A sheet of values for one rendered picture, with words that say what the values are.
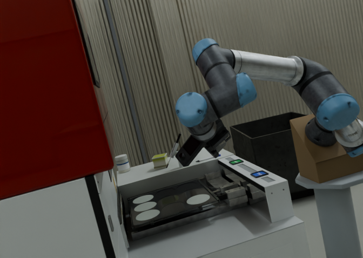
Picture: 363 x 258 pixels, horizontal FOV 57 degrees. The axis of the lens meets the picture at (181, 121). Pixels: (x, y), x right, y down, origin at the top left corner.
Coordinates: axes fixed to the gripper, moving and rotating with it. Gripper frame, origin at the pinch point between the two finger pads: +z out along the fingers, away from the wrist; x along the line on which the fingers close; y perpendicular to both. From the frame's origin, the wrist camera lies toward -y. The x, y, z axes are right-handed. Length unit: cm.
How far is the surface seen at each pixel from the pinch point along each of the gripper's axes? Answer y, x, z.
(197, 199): -15.9, 1.8, 35.5
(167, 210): -27.7, 5.6, 29.8
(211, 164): -1, 18, 64
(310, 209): 41, -24, 229
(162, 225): -33.5, 2.5, 30.6
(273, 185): 9.2, -17.1, 22.2
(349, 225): 26, -46, 71
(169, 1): 103, 255, 206
